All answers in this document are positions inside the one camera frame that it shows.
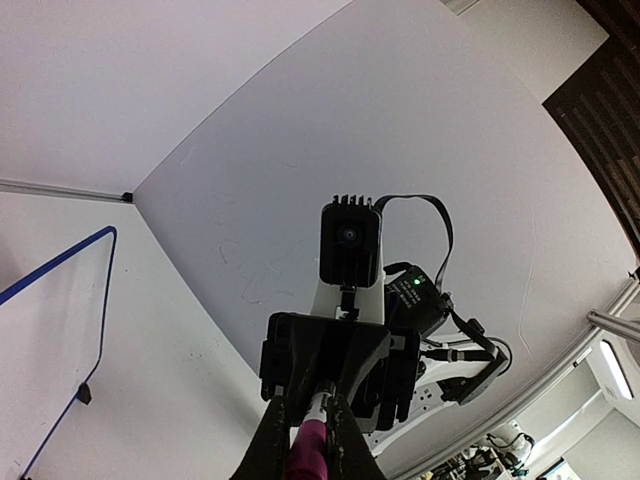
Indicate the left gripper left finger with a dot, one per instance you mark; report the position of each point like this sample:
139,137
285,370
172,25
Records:
269,448

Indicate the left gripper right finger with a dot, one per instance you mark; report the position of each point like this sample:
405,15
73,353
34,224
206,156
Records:
348,455

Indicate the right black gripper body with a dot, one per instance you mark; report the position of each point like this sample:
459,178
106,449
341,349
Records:
373,366

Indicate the magenta marker cap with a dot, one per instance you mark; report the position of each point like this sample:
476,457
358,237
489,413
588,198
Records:
306,459

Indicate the white marker pen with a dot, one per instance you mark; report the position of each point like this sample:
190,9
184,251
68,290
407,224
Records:
318,406

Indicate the blue framed small whiteboard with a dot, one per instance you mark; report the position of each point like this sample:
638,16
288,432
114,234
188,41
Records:
52,336

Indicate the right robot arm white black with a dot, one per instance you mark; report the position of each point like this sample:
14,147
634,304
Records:
457,361

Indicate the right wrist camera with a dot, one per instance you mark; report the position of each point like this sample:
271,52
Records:
350,250

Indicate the black wire whiteboard stand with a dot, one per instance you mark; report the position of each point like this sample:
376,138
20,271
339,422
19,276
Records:
84,395

